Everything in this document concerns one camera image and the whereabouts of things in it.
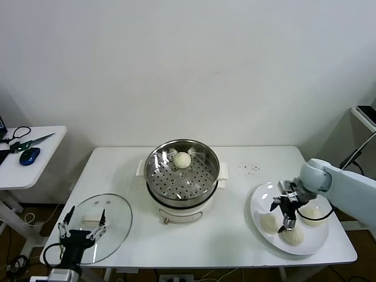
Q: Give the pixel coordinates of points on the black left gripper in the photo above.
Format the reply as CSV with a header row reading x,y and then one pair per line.
x,y
75,243

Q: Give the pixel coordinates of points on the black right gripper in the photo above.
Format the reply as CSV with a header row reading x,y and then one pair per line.
x,y
289,207

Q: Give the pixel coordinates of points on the white steamed baozi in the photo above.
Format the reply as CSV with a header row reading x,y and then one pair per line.
x,y
293,238
268,224
311,222
182,160

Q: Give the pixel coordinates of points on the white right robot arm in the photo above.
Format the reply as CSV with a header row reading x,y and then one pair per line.
x,y
346,182

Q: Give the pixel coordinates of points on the stainless perforated steamer basket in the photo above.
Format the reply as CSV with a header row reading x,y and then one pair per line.
x,y
182,182

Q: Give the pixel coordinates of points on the white round plate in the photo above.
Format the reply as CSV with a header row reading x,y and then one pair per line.
x,y
261,199

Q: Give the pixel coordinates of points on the dark crumb specks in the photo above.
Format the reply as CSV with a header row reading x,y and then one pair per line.
x,y
256,168

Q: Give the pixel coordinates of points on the white side table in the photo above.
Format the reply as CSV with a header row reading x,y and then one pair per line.
x,y
44,164

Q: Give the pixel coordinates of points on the blue computer mouse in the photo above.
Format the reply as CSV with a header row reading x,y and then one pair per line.
x,y
29,156

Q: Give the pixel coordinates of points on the white electric cooker base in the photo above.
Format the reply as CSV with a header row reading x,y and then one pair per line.
x,y
182,213

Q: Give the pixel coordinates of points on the black flat device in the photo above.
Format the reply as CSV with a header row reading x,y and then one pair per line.
x,y
367,113

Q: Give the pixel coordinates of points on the black laptop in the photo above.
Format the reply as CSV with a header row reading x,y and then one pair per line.
x,y
2,126

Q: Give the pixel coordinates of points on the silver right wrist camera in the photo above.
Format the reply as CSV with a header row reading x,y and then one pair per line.
x,y
284,185

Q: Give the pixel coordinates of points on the white desk frame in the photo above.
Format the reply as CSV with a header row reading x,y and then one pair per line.
x,y
358,225

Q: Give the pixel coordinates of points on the white wall shelf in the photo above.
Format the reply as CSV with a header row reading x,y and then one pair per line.
x,y
354,111

